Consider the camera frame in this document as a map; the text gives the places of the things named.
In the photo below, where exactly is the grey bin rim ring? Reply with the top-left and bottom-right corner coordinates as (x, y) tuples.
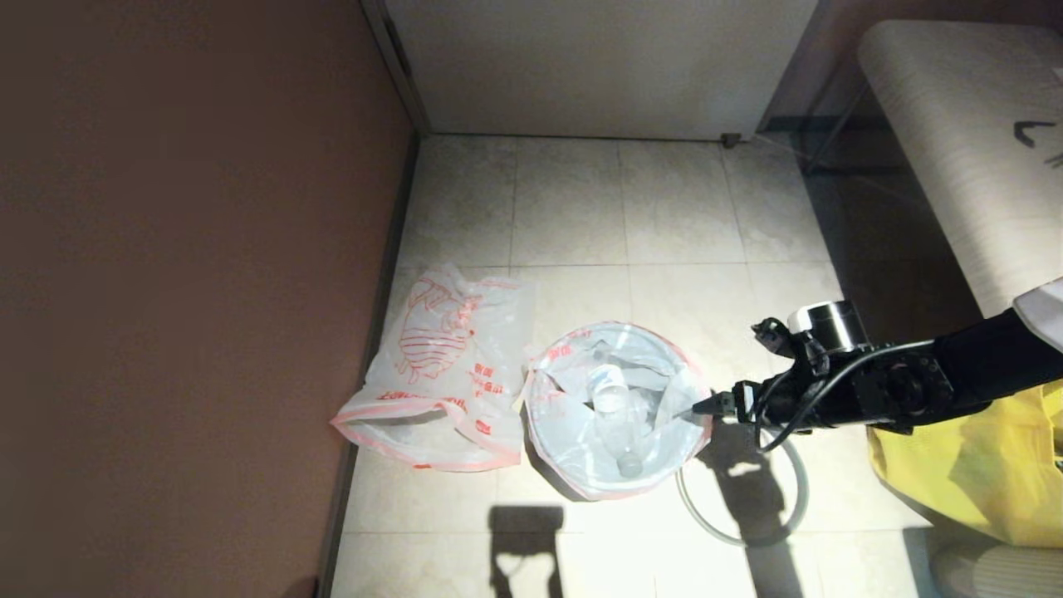
(674, 428), (811, 547)

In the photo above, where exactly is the white red-printed trash bag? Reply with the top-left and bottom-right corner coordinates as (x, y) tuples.
(523, 321), (715, 502)

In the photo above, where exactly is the yellow plastic bag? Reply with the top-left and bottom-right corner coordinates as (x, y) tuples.
(866, 382), (1063, 547)

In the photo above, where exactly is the flat white red-printed plastic bag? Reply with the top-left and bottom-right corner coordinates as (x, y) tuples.
(330, 264), (536, 473)

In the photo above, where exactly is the clear plastic water bottle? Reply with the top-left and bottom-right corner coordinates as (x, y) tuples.
(585, 365), (649, 478)

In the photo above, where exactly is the beige striped cushion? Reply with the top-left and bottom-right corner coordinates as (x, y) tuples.
(930, 544), (1063, 598)

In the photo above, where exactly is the dark metal bench frame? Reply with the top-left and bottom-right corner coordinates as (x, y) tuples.
(757, 79), (910, 177)

